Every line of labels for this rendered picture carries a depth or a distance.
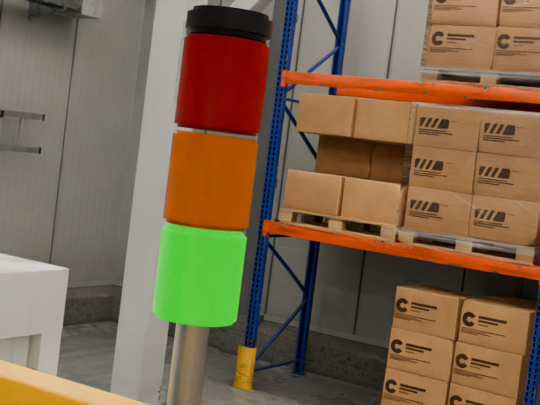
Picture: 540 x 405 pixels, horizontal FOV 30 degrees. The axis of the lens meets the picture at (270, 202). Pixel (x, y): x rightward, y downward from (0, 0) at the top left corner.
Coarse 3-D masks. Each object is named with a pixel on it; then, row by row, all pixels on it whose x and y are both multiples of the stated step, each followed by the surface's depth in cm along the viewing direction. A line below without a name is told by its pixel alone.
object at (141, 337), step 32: (160, 0) 312; (192, 0) 310; (160, 32) 312; (160, 64) 312; (160, 96) 312; (160, 128) 311; (160, 160) 311; (160, 192) 311; (160, 224) 311; (128, 256) 317; (128, 288) 317; (128, 320) 316; (160, 320) 318; (128, 352) 316; (160, 352) 320; (128, 384) 316; (160, 384) 323
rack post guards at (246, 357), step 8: (240, 352) 947; (248, 352) 942; (240, 360) 947; (248, 360) 942; (240, 368) 947; (248, 368) 943; (240, 376) 946; (248, 376) 943; (232, 384) 957; (240, 384) 946; (248, 384) 944
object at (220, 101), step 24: (192, 48) 56; (216, 48) 56; (240, 48) 56; (264, 48) 57; (192, 72) 56; (216, 72) 56; (240, 72) 56; (264, 72) 57; (192, 96) 56; (216, 96) 56; (240, 96) 56; (192, 120) 56; (216, 120) 56; (240, 120) 56
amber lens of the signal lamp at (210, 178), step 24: (192, 144) 56; (216, 144) 56; (240, 144) 56; (192, 168) 56; (216, 168) 56; (240, 168) 57; (168, 192) 58; (192, 192) 56; (216, 192) 56; (240, 192) 57; (168, 216) 57; (192, 216) 56; (216, 216) 56; (240, 216) 57
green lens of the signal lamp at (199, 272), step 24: (168, 240) 57; (192, 240) 56; (216, 240) 56; (240, 240) 57; (168, 264) 57; (192, 264) 56; (216, 264) 56; (240, 264) 58; (168, 288) 57; (192, 288) 56; (216, 288) 57; (168, 312) 57; (192, 312) 56; (216, 312) 57
